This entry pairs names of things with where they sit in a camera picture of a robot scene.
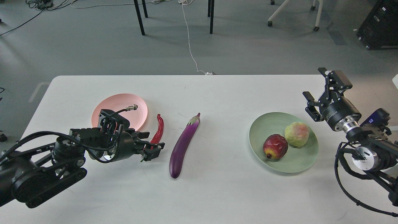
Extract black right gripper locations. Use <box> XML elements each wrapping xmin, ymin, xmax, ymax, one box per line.
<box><xmin>303</xmin><ymin>68</ymin><xmax>362</xmax><ymax>132</ymax></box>

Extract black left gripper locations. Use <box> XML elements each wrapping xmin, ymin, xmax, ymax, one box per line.
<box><xmin>106</xmin><ymin>130</ymin><xmax>165</xmax><ymax>162</ymax></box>

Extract red chili pepper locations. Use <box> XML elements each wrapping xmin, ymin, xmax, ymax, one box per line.
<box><xmin>150</xmin><ymin>114</ymin><xmax>164</xmax><ymax>144</ymax></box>

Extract purple eggplant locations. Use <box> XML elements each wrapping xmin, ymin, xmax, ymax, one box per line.
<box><xmin>169</xmin><ymin>113</ymin><xmax>201</xmax><ymax>179</ymax></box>

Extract green pink round fruit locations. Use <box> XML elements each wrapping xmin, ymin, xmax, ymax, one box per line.
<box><xmin>284</xmin><ymin>122</ymin><xmax>309</xmax><ymax>148</ymax></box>

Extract red pomegranate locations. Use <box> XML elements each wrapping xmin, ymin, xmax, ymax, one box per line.
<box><xmin>263</xmin><ymin>134</ymin><xmax>288</xmax><ymax>159</ymax></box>

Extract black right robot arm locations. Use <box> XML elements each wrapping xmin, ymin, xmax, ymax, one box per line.
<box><xmin>303</xmin><ymin>68</ymin><xmax>398</xmax><ymax>217</ymax></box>

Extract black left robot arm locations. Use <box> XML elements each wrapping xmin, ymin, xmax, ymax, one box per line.
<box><xmin>0</xmin><ymin>105</ymin><xmax>164</xmax><ymax>208</ymax></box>

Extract pink plate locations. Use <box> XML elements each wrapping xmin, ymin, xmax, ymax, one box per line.
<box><xmin>91</xmin><ymin>93</ymin><xmax>148</xmax><ymax>130</ymax></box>

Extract white chair base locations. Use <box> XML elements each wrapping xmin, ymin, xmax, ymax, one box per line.
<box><xmin>266</xmin><ymin>0</ymin><xmax>324</xmax><ymax>32</ymax></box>

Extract green plate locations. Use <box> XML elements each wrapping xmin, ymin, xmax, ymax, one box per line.
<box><xmin>248</xmin><ymin>112</ymin><xmax>319</xmax><ymax>173</ymax></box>

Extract black equipment case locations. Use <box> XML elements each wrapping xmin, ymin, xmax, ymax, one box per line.
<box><xmin>356</xmin><ymin>0</ymin><xmax>398</xmax><ymax>50</ymax></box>

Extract black table legs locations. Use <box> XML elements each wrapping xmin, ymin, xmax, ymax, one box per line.
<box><xmin>133</xmin><ymin>0</ymin><xmax>215</xmax><ymax>36</ymax></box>

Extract white cable on floor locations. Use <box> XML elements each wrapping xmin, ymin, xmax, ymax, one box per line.
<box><xmin>178</xmin><ymin>0</ymin><xmax>212</xmax><ymax>75</ymax></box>

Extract black cables on floor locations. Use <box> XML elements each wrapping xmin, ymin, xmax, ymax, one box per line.
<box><xmin>0</xmin><ymin>0</ymin><xmax>78</xmax><ymax>36</ymax></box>

